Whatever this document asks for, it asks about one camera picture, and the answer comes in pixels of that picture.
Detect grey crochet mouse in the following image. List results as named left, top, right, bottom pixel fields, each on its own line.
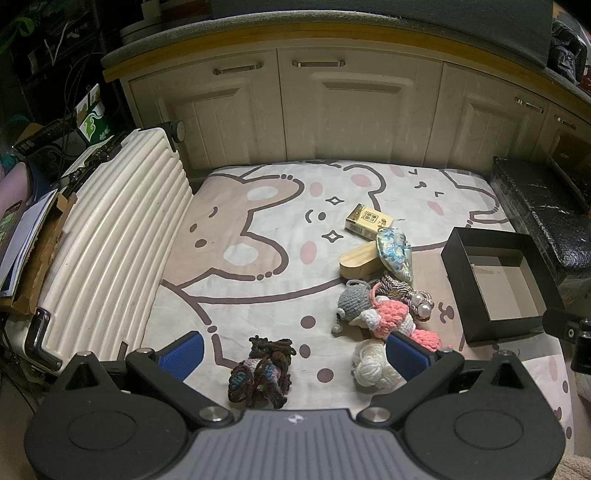
left=330, top=279, right=377, bottom=335

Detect flat brown cardboard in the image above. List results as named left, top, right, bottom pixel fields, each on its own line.
left=11, top=189, right=77, bottom=317

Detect green printed box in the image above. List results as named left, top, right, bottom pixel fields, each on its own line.
left=74, top=83, right=115, bottom=143

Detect cream kitchen cabinet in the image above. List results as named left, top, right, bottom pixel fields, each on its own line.
left=104, top=46, right=591, bottom=185

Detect white radiator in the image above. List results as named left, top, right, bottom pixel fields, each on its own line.
left=4, top=121, right=195, bottom=374

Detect dark printed carton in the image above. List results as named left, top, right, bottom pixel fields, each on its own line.
left=13, top=117, right=90, bottom=160

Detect pink cloth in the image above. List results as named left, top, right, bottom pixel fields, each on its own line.
left=0, top=161, right=35, bottom=208

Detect zebra pearl hair accessory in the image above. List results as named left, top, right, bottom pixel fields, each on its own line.
left=374, top=274, right=435, bottom=321

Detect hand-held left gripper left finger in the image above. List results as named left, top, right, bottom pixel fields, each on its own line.
left=46, top=331, right=234, bottom=428

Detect dark crochet flower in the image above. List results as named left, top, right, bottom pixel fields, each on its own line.
left=227, top=337, right=295, bottom=409

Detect black cardboard box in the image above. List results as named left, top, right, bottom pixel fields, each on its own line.
left=441, top=227, right=566, bottom=344

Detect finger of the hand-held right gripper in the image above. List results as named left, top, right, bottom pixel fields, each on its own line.
left=544, top=308, right=591, bottom=344

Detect floral fabric pouch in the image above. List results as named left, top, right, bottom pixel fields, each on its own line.
left=376, top=227, right=414, bottom=283

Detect white yarn ball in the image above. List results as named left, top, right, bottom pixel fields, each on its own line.
left=352, top=340, right=411, bottom=391

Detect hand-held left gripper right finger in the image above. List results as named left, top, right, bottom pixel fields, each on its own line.
left=358, top=332, right=543, bottom=428

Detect black wrapped trunk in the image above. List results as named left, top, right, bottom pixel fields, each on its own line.
left=490, top=156, right=591, bottom=284

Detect white papers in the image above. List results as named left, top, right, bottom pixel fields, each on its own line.
left=0, top=188, right=58, bottom=297

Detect dark folded jacket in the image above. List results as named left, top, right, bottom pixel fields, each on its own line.
left=549, top=17, right=591, bottom=86

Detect small yellow box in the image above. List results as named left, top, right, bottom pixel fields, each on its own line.
left=344, top=203, right=397, bottom=241

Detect oval wooden box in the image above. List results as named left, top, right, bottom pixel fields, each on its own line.
left=339, top=241, right=386, bottom=281

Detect white kitchen appliance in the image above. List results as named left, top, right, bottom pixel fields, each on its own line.
left=119, top=0, right=167, bottom=44

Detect grey fleece cloth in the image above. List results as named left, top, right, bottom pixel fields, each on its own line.
left=556, top=452, right=591, bottom=480

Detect grey countertop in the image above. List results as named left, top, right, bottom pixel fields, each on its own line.
left=100, top=9, right=591, bottom=107

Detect pink crochet doll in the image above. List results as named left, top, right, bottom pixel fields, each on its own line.
left=348, top=295, right=455, bottom=354

